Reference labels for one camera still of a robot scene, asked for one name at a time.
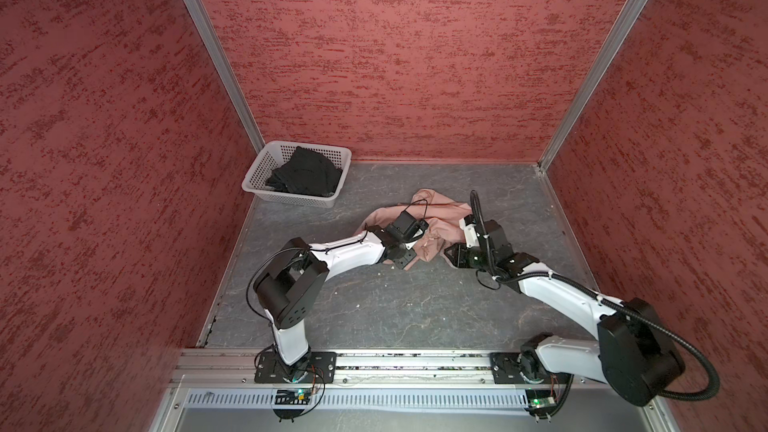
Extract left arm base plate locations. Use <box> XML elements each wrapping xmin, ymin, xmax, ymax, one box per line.
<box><xmin>254</xmin><ymin>349</ymin><xmax>337</xmax><ymax>385</ymax></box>

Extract white plastic basket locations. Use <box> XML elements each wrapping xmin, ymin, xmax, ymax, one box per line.
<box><xmin>242</xmin><ymin>141</ymin><xmax>352</xmax><ymax>208</ymax></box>

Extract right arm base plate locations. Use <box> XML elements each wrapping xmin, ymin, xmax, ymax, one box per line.
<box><xmin>489</xmin><ymin>352</ymin><xmax>571</xmax><ymax>385</ymax></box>

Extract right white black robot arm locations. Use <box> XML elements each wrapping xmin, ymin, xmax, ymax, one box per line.
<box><xmin>444</xmin><ymin>215</ymin><xmax>685</xmax><ymax>406</ymax></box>

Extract white slotted cable duct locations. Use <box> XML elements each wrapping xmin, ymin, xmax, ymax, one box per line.
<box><xmin>184</xmin><ymin>388</ymin><xmax>527</xmax><ymax>415</ymax></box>

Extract black corrugated cable conduit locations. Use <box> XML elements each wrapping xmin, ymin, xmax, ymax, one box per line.
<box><xmin>469</xmin><ymin>189</ymin><xmax>721</xmax><ymax>402</ymax></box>

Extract pink shorts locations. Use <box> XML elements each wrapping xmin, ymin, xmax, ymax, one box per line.
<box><xmin>352</xmin><ymin>189</ymin><xmax>471</xmax><ymax>270</ymax></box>

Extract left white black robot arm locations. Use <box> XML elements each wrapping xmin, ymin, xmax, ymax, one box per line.
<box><xmin>252</xmin><ymin>219</ymin><xmax>428</xmax><ymax>368</ymax></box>

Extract right corner aluminium post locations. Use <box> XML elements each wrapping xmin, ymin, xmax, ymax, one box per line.
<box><xmin>538</xmin><ymin>0</ymin><xmax>649</xmax><ymax>175</ymax></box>

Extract right green circuit board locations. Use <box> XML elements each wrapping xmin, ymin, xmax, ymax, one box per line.
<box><xmin>525</xmin><ymin>389</ymin><xmax>557</xmax><ymax>416</ymax></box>

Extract aluminium mounting rail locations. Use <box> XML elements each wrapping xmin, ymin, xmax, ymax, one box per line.
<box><xmin>170</xmin><ymin>348</ymin><xmax>563</xmax><ymax>389</ymax></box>

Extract green circuit board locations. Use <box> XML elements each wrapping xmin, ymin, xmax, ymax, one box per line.
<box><xmin>525</xmin><ymin>389</ymin><xmax>557</xmax><ymax>416</ymax></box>
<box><xmin>274</xmin><ymin>389</ymin><xmax>312</xmax><ymax>407</ymax></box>

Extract black shorts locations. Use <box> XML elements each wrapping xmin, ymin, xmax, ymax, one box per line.
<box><xmin>265</xmin><ymin>147</ymin><xmax>343</xmax><ymax>197</ymax></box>

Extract corner aluminium post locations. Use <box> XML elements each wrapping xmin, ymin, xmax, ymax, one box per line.
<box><xmin>538</xmin><ymin>0</ymin><xmax>649</xmax><ymax>175</ymax></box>
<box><xmin>182</xmin><ymin>0</ymin><xmax>265</xmax><ymax>151</ymax></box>

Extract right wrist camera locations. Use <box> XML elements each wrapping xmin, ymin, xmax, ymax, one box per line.
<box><xmin>459</xmin><ymin>214</ymin><xmax>479</xmax><ymax>248</ymax></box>

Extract left corner aluminium post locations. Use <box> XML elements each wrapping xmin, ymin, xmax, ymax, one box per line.
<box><xmin>182</xmin><ymin>0</ymin><xmax>265</xmax><ymax>151</ymax></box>

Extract left green circuit board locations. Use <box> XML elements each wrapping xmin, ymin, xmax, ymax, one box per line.
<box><xmin>274</xmin><ymin>389</ymin><xmax>312</xmax><ymax>407</ymax></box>

